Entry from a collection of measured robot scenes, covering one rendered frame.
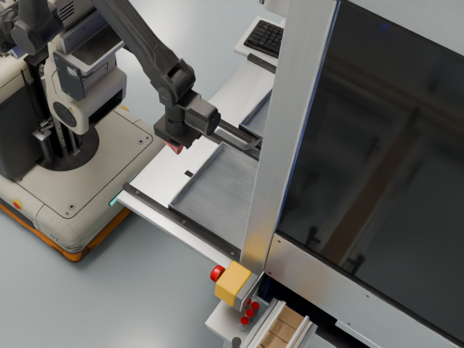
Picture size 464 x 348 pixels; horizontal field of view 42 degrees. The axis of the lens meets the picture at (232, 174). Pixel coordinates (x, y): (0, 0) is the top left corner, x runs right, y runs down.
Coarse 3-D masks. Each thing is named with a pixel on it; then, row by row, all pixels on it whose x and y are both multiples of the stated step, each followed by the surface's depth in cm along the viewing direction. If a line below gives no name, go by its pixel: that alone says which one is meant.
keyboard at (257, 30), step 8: (264, 24) 213; (272, 24) 213; (256, 32) 210; (264, 32) 210; (272, 32) 211; (280, 32) 210; (248, 40) 208; (256, 40) 207; (264, 40) 208; (272, 40) 208; (280, 40) 208; (256, 48) 207; (264, 48) 207; (272, 48) 206; (272, 56) 206
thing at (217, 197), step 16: (224, 144) 171; (208, 160) 168; (224, 160) 171; (240, 160) 172; (256, 160) 168; (192, 176) 164; (208, 176) 168; (224, 176) 168; (240, 176) 169; (192, 192) 165; (208, 192) 165; (224, 192) 165; (240, 192) 166; (176, 208) 158; (192, 208) 162; (208, 208) 162; (224, 208) 162; (240, 208) 163; (208, 224) 159; (224, 224) 160; (240, 224) 160; (224, 240) 154; (240, 240) 157
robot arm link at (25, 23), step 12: (24, 0) 133; (36, 0) 132; (24, 12) 137; (36, 12) 135; (48, 12) 139; (24, 24) 139; (36, 24) 138; (60, 24) 146; (12, 36) 144; (24, 36) 141; (36, 36) 141; (24, 48) 146; (36, 48) 143
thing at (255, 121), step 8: (272, 88) 184; (264, 96) 182; (256, 104) 180; (264, 104) 184; (256, 112) 182; (264, 112) 183; (248, 120) 180; (256, 120) 181; (264, 120) 181; (240, 128) 176; (248, 128) 174; (256, 128) 179; (264, 128) 179; (256, 136) 174
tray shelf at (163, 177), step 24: (240, 72) 191; (264, 72) 192; (216, 96) 185; (240, 96) 186; (240, 120) 180; (216, 144) 175; (144, 168) 168; (168, 168) 169; (192, 168) 169; (144, 192) 164; (168, 192) 164; (144, 216) 160; (192, 240) 157; (216, 264) 154; (264, 288) 150
